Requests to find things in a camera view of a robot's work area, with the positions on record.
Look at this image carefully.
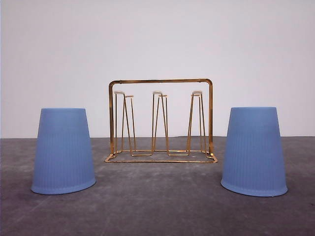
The gold wire cup rack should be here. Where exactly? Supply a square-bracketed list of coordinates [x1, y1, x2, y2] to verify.
[105, 79, 218, 163]

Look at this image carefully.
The blue plastic cup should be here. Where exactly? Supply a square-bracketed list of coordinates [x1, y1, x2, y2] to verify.
[31, 108, 96, 194]
[221, 107, 287, 197]

